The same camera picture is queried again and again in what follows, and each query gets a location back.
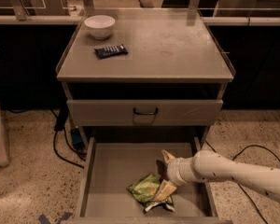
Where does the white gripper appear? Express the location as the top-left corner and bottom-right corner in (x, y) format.
(154, 149), (193, 202)

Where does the green jalapeno chip bag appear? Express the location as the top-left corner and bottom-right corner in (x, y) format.
(126, 175), (175, 213)

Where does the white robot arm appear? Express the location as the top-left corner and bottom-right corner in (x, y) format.
(155, 150), (280, 203)

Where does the open grey lower drawer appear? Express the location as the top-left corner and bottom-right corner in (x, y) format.
(72, 139), (224, 224)

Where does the grey drawer cabinet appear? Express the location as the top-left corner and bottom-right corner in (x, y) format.
(57, 8), (235, 143)

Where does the closed upper drawer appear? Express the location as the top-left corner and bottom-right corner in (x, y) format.
(67, 100), (223, 126)

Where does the blue power adapter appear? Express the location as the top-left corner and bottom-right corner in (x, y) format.
(70, 128), (84, 148)

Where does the blue floor tape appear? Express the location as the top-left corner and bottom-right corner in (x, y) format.
(37, 212), (73, 224)

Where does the dark blue candy bar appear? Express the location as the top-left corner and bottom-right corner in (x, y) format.
(94, 44), (128, 59)

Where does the white ceramic bowl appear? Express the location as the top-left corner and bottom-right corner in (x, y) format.
(84, 15), (116, 40)

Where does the black floor cable right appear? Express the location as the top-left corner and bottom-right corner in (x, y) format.
(204, 139), (280, 224)

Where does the black floor cable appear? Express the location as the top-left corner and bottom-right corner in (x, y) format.
(49, 108), (88, 170)
(204, 139), (280, 224)

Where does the black floor cable left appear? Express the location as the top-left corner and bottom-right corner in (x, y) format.
(49, 108), (88, 170)

